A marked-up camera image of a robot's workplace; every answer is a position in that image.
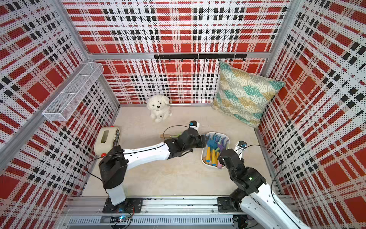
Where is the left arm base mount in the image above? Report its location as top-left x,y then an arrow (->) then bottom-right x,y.
102,197 -> 144,214

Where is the purple rake pink handle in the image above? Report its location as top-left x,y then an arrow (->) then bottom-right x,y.
216,137 -> 228,169

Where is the light green rake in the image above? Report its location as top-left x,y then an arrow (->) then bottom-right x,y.
160,132 -> 182,139

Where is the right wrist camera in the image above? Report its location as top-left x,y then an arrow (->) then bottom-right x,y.
234,140 -> 247,159

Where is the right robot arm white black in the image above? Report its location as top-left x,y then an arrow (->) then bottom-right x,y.
219,149 -> 309,229

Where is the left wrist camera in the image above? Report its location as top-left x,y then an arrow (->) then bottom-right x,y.
189,121 -> 200,131

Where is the cream retro toaster toy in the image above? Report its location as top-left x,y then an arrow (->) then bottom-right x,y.
94,127 -> 120,156

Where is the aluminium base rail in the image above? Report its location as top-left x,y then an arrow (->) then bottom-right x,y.
61,196 -> 298,227

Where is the black wall hook rail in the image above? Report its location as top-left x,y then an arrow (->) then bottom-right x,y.
154,53 -> 248,61

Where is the white plush dog toy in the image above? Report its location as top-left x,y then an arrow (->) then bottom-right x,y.
147,94 -> 172,123

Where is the teal yellow patterned pillow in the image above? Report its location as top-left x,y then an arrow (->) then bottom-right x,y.
211,62 -> 286,128

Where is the white wire mesh shelf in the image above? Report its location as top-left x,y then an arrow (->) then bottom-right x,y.
43,62 -> 104,121

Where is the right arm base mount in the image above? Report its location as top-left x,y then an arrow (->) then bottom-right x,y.
217,188 -> 248,213

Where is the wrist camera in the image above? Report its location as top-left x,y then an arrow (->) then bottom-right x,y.
189,121 -> 200,131
234,140 -> 247,159

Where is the white plastic storage box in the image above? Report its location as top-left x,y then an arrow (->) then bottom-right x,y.
201,132 -> 230,169

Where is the blue rake yellow handle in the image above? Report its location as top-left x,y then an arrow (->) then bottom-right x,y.
211,134 -> 218,167
205,135 -> 212,165

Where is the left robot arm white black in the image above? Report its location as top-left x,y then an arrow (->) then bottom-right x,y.
98,127 -> 208,206

